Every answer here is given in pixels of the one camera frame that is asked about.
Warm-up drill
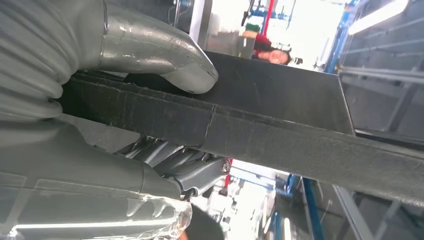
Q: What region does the person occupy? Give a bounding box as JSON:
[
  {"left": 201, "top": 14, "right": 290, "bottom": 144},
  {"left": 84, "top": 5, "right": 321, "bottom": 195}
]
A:
[{"left": 251, "top": 33, "right": 294, "bottom": 66}]

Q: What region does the long ceiling light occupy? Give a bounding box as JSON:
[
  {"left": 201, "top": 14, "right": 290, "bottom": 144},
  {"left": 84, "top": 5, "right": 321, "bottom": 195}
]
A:
[{"left": 347, "top": 0, "right": 410, "bottom": 36}]

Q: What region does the blue metal frame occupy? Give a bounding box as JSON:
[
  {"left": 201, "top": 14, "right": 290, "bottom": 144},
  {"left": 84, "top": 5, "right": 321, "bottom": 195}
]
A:
[{"left": 269, "top": 0, "right": 362, "bottom": 240}]

